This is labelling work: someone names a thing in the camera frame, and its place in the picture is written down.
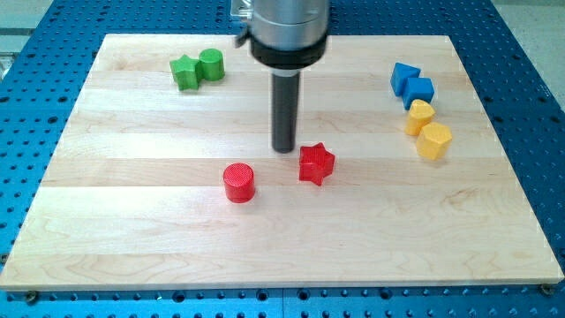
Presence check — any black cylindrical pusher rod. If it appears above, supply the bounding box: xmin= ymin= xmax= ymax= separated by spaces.
xmin=271 ymin=72 xmax=300 ymax=154

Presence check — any red star block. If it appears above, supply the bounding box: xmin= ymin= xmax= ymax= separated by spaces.
xmin=298 ymin=142 xmax=335 ymax=186

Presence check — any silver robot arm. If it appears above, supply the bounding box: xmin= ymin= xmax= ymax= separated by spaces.
xmin=230 ymin=0 xmax=330 ymax=154

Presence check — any green star block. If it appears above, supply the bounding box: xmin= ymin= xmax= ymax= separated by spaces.
xmin=169 ymin=55 xmax=203 ymax=91

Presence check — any yellow hexagon block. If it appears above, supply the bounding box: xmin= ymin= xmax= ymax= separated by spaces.
xmin=416 ymin=122 xmax=453 ymax=161

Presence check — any green cylinder block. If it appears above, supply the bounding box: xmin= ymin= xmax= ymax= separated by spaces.
xmin=199 ymin=48 xmax=225 ymax=81

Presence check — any red cylinder block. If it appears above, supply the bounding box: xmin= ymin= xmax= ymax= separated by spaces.
xmin=222 ymin=163 xmax=255 ymax=203

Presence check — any blue triangle block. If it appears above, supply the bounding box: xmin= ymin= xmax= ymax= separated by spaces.
xmin=390 ymin=62 xmax=421 ymax=96

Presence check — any blue cube block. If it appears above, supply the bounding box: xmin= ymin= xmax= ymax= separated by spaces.
xmin=401 ymin=78 xmax=435 ymax=110

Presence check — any yellow rounded block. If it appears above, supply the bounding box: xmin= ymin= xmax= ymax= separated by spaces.
xmin=404 ymin=99 xmax=436 ymax=136

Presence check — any light wooden board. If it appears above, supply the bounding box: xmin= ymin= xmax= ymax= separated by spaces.
xmin=1 ymin=34 xmax=563 ymax=292

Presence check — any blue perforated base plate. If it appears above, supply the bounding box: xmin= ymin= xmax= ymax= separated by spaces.
xmin=1 ymin=1 xmax=564 ymax=317

